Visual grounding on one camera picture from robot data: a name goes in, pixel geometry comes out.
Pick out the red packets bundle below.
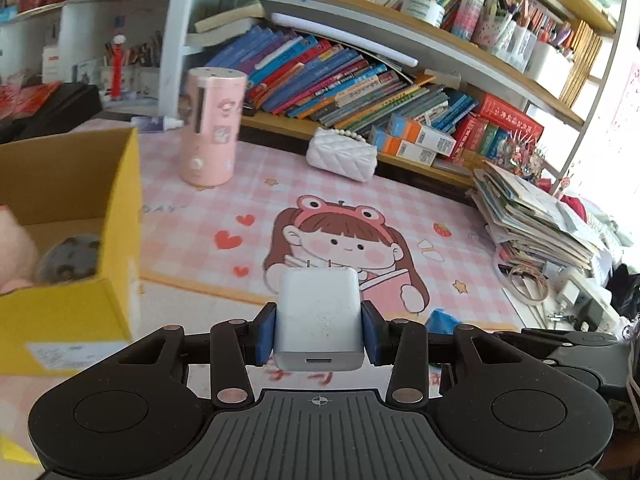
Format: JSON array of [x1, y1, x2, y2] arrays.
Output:
[[0, 81, 62, 122]]

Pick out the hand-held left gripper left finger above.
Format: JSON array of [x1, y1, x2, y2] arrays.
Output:
[[107, 302, 277, 407]]

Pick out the colourful beaded ornament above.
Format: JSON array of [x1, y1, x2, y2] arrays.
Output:
[[492, 132, 553, 177]]

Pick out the white shelf unit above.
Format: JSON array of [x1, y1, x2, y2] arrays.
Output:
[[0, 0, 173, 111]]

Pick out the white plugged charger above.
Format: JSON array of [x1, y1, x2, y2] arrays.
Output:
[[556, 280, 582, 312]]

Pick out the black textured case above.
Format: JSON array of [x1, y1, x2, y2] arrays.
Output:
[[0, 82, 104, 145]]

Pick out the pink cartoon humidifier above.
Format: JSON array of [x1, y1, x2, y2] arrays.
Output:
[[178, 66, 249, 187]]

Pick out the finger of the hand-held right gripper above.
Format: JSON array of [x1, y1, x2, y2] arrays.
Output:
[[426, 309, 623, 356]]

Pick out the tall white pink spray bottle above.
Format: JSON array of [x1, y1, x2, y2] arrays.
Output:
[[454, 0, 489, 40]]

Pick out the grey floral bedding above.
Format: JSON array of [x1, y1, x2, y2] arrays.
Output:
[[585, 200, 640, 281]]

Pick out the row of yellow books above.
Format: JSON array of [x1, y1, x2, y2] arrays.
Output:
[[559, 19, 605, 107]]

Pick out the slanted row of colourful books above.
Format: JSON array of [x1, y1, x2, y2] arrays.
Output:
[[212, 25, 482, 137]]

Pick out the purple grey toy car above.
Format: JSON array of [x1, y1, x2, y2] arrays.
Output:
[[36, 233, 102, 284]]

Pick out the orange white carton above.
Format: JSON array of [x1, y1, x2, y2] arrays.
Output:
[[368, 125, 440, 167], [387, 113, 457, 157]]

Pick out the white rolled paper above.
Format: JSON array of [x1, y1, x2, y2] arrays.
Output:
[[270, 11, 420, 68]]

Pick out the yellow cardboard box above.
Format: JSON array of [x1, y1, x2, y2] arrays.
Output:
[[0, 126, 144, 377]]

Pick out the roll of clear tape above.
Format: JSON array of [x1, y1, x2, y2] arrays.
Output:
[[499, 261, 551, 307]]

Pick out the white cable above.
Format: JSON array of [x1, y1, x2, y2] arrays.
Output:
[[622, 330, 640, 403]]

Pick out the dotted pen cup with markers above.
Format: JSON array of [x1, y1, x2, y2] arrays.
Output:
[[472, 0, 532, 63]]

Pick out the red tassel ornament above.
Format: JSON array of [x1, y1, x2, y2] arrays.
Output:
[[111, 34, 126, 102]]

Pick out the red standing dictionary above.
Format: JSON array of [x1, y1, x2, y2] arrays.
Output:
[[456, 112, 488, 158]]

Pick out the pink plush pig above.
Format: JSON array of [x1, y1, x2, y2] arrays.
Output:
[[0, 204, 40, 295]]

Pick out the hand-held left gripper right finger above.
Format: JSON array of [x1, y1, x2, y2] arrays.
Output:
[[361, 300, 538, 407]]

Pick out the pink cartoon desk mat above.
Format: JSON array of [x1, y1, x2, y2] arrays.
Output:
[[0, 117, 531, 466]]

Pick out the white power strip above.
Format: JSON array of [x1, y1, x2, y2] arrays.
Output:
[[554, 266, 623, 332]]

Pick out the small blue white carton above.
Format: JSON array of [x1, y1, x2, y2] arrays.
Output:
[[75, 57, 103, 86]]

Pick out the white red-label card box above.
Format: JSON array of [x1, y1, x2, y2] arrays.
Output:
[[41, 44, 62, 84]]

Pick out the stack of papers and notebooks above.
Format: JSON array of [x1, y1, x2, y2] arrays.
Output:
[[470, 161, 610, 275]]

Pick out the white pen box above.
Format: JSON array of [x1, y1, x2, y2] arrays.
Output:
[[525, 35, 576, 87]]

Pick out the pen holders with pens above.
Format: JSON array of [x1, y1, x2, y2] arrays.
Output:
[[100, 30, 163, 96]]

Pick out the white-framed wooden bookshelf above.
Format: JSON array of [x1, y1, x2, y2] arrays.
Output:
[[159, 0, 631, 196]]

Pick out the white quilted purse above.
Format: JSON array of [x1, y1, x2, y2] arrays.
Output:
[[306, 127, 379, 182]]

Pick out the red pink cloth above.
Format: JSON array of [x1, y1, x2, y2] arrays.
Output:
[[557, 194, 590, 223]]

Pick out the white power adapter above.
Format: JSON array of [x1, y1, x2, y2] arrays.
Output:
[[273, 259, 367, 374]]

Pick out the red thick dictionary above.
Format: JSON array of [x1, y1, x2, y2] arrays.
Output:
[[475, 93, 546, 143]]

